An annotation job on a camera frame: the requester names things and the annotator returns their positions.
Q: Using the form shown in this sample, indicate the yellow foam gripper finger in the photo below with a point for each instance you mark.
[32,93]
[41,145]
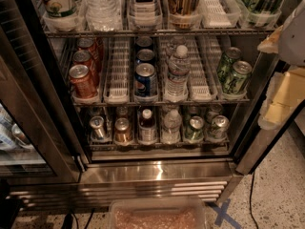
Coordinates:
[285,92]
[270,43]

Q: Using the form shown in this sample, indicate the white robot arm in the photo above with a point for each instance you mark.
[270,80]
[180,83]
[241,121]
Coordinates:
[291,45]

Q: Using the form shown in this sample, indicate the rear green can middle shelf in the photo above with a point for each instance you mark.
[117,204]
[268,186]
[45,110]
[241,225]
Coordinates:
[228,57]

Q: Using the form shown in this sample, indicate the front green can middle shelf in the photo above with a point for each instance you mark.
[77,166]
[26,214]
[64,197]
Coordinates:
[237,77]

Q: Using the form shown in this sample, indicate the empty white tray top shelf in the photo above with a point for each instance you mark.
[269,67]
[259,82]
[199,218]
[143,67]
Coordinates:
[219,14]

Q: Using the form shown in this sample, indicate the empty white tray shelf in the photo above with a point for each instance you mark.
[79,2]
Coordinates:
[219,14]
[117,85]

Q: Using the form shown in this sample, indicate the water bottle middle shelf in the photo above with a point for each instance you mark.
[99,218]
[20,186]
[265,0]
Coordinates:
[178,71]

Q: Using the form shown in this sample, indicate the left green can bottom shelf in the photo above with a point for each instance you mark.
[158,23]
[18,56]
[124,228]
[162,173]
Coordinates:
[194,129]

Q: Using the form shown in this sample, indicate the water bottle bottom shelf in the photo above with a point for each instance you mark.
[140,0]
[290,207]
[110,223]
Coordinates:
[170,132]

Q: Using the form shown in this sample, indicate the middle blue pepsi can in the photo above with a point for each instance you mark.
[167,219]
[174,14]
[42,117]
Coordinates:
[145,56]

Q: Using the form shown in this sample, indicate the blue pepsi can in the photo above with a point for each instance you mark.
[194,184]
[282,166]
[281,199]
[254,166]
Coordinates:
[145,80]
[143,42]
[145,56]

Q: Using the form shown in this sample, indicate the rear blue pepsi can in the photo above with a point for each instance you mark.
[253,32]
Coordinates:
[143,42]

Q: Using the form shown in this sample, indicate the front blue pepsi can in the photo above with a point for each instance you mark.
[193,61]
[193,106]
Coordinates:
[145,80]

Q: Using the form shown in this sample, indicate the empty white tray middle shelf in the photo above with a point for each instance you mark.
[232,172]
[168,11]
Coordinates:
[117,85]

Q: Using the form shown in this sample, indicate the gold can bottom shelf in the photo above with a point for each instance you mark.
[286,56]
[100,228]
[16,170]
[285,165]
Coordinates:
[122,130]

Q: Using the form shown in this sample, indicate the stainless steel fridge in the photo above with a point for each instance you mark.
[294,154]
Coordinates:
[205,169]

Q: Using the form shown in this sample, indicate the clear water bottle top shelf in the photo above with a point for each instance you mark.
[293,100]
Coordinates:
[103,15]

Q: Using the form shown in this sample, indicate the rear red soda can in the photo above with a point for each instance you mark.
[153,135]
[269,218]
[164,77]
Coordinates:
[90,45]

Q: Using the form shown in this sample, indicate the red soda can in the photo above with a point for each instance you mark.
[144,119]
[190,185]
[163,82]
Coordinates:
[85,58]
[82,81]
[90,45]

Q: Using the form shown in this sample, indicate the middle red soda can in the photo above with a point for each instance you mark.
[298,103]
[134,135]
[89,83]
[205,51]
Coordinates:
[85,58]

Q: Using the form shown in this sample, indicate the front red soda can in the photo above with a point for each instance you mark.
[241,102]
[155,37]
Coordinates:
[82,81]

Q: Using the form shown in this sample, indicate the silver can bottom shelf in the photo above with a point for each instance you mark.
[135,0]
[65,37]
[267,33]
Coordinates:
[97,125]

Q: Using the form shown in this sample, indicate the glass fridge door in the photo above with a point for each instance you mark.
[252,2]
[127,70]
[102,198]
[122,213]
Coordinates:
[35,92]

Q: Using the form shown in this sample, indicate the empty white tray right middle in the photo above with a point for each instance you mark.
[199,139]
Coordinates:
[201,82]

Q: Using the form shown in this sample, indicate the white label tea bottle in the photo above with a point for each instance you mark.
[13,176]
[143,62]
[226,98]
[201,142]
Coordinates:
[144,15]

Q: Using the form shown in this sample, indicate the blue tape cross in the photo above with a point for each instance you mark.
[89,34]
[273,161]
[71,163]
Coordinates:
[222,214]

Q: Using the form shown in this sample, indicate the dark bottle white cap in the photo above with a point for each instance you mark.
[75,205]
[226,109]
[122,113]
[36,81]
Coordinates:
[147,127]

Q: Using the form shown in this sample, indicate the clear plastic bin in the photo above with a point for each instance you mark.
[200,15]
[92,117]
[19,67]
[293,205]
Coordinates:
[157,213]

